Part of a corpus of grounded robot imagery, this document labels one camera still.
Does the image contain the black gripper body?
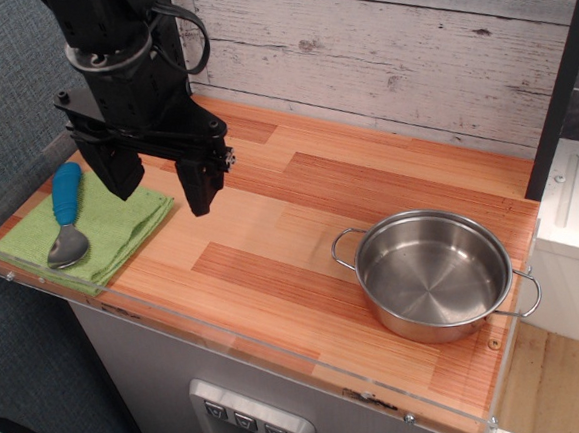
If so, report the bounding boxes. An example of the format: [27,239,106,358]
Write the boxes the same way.
[53,59,235,173]

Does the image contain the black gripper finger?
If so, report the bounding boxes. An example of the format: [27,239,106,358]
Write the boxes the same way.
[77,140,145,200]
[175,158,224,217]

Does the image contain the stainless steel pot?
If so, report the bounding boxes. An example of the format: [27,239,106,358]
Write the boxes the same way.
[330,209,543,344]

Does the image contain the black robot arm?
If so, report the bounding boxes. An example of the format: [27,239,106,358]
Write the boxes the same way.
[42,0,235,217]

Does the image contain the green folded cloth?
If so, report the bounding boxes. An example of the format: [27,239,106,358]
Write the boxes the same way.
[0,171,174,296]

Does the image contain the clear acrylic table guard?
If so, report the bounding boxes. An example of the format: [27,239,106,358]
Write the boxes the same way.
[0,36,558,433]

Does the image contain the grey cabinet with dispenser panel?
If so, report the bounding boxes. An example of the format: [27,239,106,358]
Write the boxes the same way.
[72,303,435,433]

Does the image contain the white ribbed appliance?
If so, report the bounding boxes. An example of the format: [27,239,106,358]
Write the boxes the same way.
[525,139,579,341]

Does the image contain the blue handled metal spoon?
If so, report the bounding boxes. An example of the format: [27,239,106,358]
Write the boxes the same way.
[47,162,89,270]

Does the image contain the black braided cable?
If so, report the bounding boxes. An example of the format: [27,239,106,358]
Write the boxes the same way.
[146,0,214,80]

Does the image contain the dark vertical post right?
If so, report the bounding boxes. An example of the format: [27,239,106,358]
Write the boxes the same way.
[524,0,579,202]

